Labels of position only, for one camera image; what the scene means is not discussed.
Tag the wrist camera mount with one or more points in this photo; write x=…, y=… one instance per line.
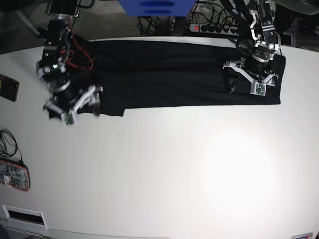
x=258, y=87
x=86, y=99

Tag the black T-shirt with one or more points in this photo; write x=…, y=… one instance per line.
x=155, y=74

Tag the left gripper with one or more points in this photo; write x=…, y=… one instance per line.
x=256, y=65

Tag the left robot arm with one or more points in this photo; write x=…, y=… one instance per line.
x=258, y=53

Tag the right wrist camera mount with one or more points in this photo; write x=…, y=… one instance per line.
x=86, y=99

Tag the orange blue device case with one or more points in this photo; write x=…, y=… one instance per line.
x=15, y=174

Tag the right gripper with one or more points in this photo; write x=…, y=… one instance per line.
x=65, y=93

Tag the white power strip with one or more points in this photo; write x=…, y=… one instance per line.
x=214, y=29

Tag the black smartphone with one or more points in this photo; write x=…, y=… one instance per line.
x=9, y=88

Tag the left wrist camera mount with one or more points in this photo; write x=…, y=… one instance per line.
x=258, y=87

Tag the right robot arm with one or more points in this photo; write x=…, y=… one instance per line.
x=64, y=61

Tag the sticker at table edge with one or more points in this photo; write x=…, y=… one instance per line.
x=303, y=236

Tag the blue plastic stool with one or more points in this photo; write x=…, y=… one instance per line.
x=157, y=7

